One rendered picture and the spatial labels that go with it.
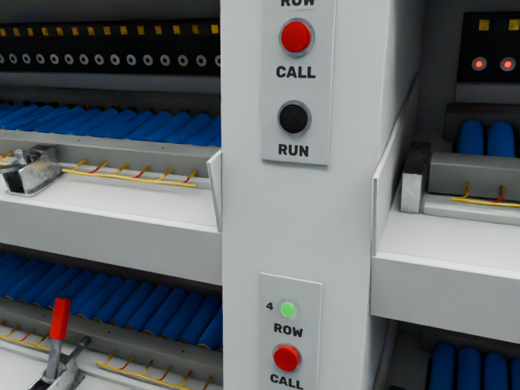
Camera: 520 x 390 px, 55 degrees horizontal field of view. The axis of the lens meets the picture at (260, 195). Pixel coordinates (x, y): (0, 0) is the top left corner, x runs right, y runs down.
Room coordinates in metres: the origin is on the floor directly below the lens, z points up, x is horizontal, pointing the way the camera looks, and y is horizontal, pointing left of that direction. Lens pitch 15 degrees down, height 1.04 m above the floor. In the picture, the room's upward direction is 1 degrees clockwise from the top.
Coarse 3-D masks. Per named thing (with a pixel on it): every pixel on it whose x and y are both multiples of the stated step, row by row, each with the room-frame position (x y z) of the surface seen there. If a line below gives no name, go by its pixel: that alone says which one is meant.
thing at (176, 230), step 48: (0, 192) 0.38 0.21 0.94; (48, 192) 0.37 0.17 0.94; (96, 192) 0.37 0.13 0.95; (144, 192) 0.36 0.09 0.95; (192, 192) 0.35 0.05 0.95; (0, 240) 0.39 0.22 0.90; (48, 240) 0.36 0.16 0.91; (96, 240) 0.34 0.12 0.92; (144, 240) 0.33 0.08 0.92; (192, 240) 0.31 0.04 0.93
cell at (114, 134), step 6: (138, 114) 0.47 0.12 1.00; (144, 114) 0.47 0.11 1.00; (150, 114) 0.48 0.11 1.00; (132, 120) 0.46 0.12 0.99; (138, 120) 0.46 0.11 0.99; (144, 120) 0.47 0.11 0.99; (120, 126) 0.44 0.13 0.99; (126, 126) 0.45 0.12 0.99; (132, 126) 0.45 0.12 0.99; (138, 126) 0.46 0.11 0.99; (108, 132) 0.43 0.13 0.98; (114, 132) 0.43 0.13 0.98; (120, 132) 0.43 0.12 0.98; (126, 132) 0.44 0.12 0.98; (108, 138) 0.43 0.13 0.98; (114, 138) 0.43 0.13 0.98; (120, 138) 0.43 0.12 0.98
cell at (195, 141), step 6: (216, 120) 0.44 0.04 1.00; (204, 126) 0.43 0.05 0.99; (210, 126) 0.42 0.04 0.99; (216, 126) 0.43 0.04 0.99; (198, 132) 0.41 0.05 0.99; (204, 132) 0.41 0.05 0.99; (210, 132) 0.42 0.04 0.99; (216, 132) 0.42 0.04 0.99; (192, 138) 0.40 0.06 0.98; (198, 138) 0.40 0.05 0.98; (204, 138) 0.41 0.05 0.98; (210, 138) 0.41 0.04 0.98; (186, 144) 0.40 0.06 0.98; (192, 144) 0.40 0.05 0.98; (198, 144) 0.40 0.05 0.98; (204, 144) 0.40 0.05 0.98
